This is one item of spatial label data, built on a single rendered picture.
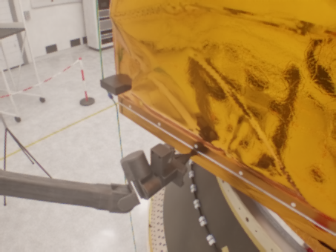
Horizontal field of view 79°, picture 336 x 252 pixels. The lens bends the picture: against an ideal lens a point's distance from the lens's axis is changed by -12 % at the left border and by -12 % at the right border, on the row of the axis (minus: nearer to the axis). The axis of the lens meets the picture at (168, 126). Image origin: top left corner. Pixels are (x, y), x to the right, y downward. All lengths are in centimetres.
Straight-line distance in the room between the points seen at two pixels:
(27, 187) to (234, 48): 55
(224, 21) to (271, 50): 10
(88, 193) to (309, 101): 51
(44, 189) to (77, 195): 8
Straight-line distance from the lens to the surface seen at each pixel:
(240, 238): 81
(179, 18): 53
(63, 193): 60
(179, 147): 74
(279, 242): 68
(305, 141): 46
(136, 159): 57
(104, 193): 59
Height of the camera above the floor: 226
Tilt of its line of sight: 36 degrees down
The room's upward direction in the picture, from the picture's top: 3 degrees clockwise
